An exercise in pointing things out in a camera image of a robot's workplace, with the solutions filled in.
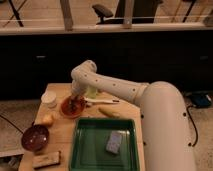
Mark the yellow banana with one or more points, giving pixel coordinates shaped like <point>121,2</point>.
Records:
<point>109,112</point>

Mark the green plastic tray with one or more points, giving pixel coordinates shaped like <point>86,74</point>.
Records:
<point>89,148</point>

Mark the brown wooden block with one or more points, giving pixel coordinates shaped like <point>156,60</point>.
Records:
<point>46,160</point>

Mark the white handled utensil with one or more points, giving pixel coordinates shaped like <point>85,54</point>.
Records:
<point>106,101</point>

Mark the blue sponge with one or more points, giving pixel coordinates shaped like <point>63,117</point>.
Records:
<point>114,142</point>

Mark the black office chair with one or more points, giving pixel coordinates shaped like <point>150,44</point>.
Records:
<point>144,11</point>

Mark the red bowl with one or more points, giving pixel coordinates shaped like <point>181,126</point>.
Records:
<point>71,117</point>

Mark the white cup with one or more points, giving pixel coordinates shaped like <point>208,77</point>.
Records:
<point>49,99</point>

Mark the dark purple grape bunch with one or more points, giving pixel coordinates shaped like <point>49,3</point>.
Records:
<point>72,107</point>

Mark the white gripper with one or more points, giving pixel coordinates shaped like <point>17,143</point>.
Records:
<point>77,89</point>

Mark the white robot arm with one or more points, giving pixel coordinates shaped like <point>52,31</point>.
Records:
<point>165,126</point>

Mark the dark purple bowl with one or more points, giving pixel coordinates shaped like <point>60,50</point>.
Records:
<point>35,138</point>

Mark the small yellow fruit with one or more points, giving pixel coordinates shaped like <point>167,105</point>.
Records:
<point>47,120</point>

